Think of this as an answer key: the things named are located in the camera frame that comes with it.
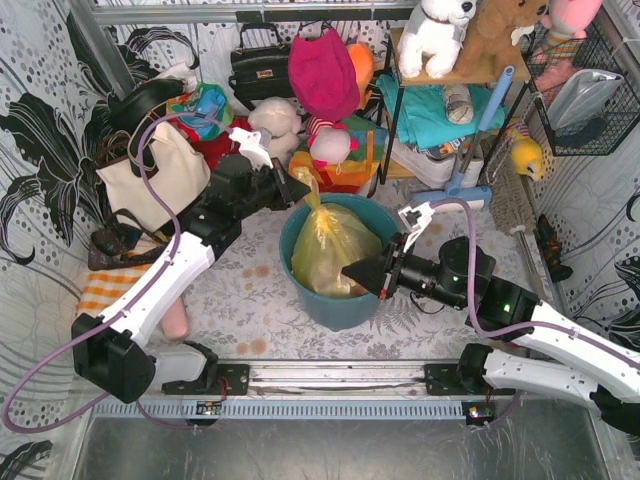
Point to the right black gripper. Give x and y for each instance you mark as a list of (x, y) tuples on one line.
[(391, 270)]

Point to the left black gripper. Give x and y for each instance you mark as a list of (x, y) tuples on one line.
[(282, 181)]

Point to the yellow plastic trash bag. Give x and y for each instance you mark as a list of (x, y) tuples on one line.
[(331, 238)]

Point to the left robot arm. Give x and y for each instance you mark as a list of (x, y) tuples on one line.
[(109, 349)]

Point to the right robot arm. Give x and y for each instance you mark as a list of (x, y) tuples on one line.
[(579, 366)]

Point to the teal plastic trash bin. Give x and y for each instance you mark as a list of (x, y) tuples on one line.
[(333, 313)]

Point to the rainbow striped bag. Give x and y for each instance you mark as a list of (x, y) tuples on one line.
[(357, 169)]

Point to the magenta fuzzy bag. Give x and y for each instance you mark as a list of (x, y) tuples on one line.
[(323, 77)]

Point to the colourful printed bag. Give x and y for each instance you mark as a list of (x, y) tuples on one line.
[(206, 99)]

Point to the pink plush pig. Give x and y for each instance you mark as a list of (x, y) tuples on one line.
[(329, 143)]

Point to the cream plush sheep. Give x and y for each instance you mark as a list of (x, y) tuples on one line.
[(278, 116)]

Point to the red cloth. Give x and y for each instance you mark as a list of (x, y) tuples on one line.
[(212, 150)]

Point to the black metal shelf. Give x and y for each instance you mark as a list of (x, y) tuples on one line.
[(484, 74)]

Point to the white sneaker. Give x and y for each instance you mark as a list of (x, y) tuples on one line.
[(436, 173)]

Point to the black leather handbag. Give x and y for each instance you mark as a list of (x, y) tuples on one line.
[(260, 73)]

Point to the teal folded cloth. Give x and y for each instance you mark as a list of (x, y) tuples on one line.
[(422, 120)]

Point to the orange plush toy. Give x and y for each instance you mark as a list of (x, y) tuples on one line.
[(363, 63)]

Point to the grey chenille duster mop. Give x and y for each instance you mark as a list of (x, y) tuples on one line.
[(509, 206)]

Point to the pink glasses case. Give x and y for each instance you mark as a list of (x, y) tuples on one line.
[(174, 323)]

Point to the brown patterned handbag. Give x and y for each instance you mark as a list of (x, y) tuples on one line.
[(112, 247)]

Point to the yellow plush duck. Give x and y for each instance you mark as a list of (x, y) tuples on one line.
[(525, 153)]

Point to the white plush dog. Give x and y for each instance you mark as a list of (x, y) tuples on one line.
[(433, 36)]

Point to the orange checkered cloth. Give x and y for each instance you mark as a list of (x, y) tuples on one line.
[(104, 287)]

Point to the brown plush bear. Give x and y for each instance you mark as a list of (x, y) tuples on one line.
[(496, 31)]

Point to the silver foil pouch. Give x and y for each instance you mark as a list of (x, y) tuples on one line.
[(582, 96)]

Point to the pink plush toy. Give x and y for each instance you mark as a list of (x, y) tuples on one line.
[(568, 19)]

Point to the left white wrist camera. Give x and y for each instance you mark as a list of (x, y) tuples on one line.
[(253, 145)]

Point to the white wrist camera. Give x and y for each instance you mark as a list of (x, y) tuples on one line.
[(416, 220), (253, 145)]

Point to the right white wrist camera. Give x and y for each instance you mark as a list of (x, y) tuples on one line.
[(416, 220)]

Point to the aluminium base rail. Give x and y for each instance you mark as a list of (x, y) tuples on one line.
[(330, 380)]

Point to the black wire basket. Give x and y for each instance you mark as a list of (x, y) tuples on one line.
[(551, 68)]

